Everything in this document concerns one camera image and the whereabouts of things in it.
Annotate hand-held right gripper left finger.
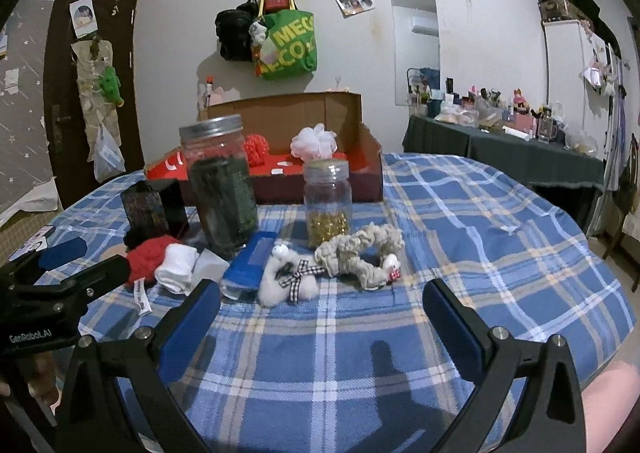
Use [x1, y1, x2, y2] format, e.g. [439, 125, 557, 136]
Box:
[52, 278, 223, 453]

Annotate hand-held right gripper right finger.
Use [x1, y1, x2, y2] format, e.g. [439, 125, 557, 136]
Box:
[422, 277, 588, 453]

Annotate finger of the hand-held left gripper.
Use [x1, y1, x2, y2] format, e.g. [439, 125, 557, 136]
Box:
[10, 255, 132, 316]
[0, 237, 88, 285]

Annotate red fuzzy towel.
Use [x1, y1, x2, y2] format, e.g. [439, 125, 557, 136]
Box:
[124, 234, 173, 316]

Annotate black fuzzy pom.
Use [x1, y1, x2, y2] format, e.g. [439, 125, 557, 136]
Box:
[123, 229, 151, 250]

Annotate beige plush bear checkered bow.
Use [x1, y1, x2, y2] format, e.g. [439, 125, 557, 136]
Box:
[257, 243, 322, 308]

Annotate cardboard box with red lining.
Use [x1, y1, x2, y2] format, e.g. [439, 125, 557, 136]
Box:
[144, 92, 385, 206]

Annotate person's left hand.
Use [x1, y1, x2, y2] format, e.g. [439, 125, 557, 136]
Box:
[30, 353, 62, 410]

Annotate white sock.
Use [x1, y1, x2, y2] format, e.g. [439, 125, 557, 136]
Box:
[154, 243, 201, 294]

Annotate clear plastic wrapper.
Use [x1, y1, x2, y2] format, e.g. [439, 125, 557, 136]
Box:
[190, 248, 231, 284]

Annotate blue packet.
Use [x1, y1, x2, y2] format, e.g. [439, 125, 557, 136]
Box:
[221, 231, 279, 301]

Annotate blue plaid blanket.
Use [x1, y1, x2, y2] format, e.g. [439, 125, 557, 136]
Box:
[30, 153, 638, 453]

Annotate black box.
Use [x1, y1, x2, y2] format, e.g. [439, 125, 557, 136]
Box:
[120, 180, 191, 246]

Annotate white plastic bag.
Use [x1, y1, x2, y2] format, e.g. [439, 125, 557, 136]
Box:
[93, 123, 126, 183]

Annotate beige knit scrunchie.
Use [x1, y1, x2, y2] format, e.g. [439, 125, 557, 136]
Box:
[314, 222, 405, 291]

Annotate large glass jar dark contents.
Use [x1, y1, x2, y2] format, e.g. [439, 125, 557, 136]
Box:
[179, 114, 259, 261]

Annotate dark brown door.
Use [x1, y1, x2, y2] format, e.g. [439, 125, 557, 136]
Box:
[52, 0, 146, 209]

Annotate small glass jar gold contents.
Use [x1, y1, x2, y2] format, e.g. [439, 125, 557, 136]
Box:
[303, 158, 353, 249]

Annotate hanging door organizer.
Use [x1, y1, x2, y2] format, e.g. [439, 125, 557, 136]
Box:
[71, 37, 118, 164]

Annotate green plush toy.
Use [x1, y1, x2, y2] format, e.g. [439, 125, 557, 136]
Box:
[98, 67, 124, 106]

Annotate red mesh pouf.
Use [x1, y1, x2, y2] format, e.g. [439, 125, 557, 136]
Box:
[243, 133, 271, 166]

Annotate table with dark cloth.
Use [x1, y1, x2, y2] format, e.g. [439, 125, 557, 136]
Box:
[402, 114, 606, 234]

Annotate pink cloth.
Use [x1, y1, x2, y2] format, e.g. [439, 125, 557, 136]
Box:
[582, 365, 640, 453]

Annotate white bath pouf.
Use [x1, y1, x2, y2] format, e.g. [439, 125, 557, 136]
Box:
[290, 124, 338, 160]

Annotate clutter of cosmetics and figures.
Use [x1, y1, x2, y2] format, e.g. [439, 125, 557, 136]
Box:
[407, 68, 601, 154]

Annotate pale pink plush toy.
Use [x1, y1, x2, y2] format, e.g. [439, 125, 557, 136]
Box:
[210, 86, 240, 107]

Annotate paper picture on door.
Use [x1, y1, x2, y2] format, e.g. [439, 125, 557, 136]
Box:
[69, 0, 98, 39]

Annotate white fridge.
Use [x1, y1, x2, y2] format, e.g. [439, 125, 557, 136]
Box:
[542, 18, 621, 134]

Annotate green tote bag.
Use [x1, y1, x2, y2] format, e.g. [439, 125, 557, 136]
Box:
[252, 8, 318, 81]

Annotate small white plush charm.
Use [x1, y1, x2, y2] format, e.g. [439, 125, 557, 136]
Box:
[249, 18, 271, 46]

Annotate brown case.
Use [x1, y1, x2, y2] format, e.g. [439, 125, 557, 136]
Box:
[538, 0, 576, 23]

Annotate wall mirror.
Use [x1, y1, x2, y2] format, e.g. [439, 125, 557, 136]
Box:
[389, 0, 442, 106]

